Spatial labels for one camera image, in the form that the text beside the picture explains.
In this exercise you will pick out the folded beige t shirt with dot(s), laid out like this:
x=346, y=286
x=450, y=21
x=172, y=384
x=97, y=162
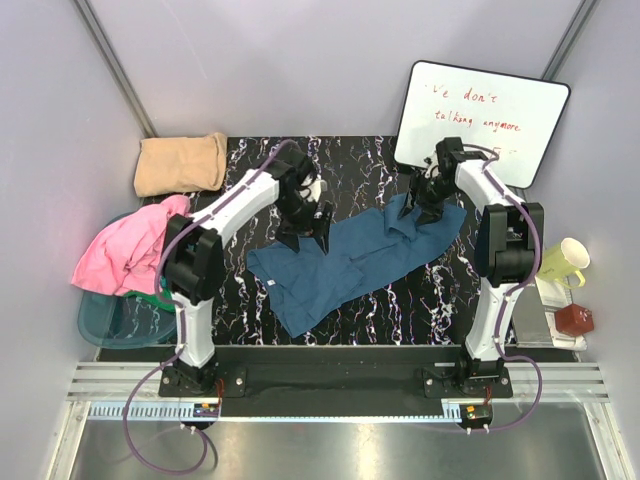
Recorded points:
x=181, y=165

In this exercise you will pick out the blue t shirt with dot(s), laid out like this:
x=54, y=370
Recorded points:
x=367, y=252

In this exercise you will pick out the black marble pattern mat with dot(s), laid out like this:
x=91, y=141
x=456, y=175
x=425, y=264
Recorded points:
x=432, y=303

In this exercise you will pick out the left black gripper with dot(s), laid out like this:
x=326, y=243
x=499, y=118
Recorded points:
x=319, y=228

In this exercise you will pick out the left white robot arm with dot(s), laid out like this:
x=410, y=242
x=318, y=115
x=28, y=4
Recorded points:
x=192, y=266

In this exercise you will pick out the white whiteboard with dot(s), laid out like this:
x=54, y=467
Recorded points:
x=513, y=115

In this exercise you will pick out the white paper stack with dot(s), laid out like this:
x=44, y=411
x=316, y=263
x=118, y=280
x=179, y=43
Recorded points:
x=554, y=297

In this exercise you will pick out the red brown box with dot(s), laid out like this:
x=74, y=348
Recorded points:
x=574, y=320

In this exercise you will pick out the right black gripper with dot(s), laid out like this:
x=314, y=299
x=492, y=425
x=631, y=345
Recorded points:
x=429, y=212

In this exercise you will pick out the green t shirt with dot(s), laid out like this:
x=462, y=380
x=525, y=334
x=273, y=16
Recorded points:
x=163, y=302

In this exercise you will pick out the pink t shirt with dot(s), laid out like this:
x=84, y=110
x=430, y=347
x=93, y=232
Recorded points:
x=125, y=255

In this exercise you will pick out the grey setup guide booklet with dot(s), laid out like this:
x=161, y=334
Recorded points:
x=529, y=320

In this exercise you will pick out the teal plastic basket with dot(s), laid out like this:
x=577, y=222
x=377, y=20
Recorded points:
x=115, y=322

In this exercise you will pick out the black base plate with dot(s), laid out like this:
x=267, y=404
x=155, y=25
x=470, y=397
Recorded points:
x=432, y=371

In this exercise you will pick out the yellow green mug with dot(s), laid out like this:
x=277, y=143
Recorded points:
x=564, y=264

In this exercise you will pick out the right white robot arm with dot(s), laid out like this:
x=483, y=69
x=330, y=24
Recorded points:
x=507, y=253

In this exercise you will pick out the aluminium rail frame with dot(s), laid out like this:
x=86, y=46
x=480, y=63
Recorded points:
x=130, y=391

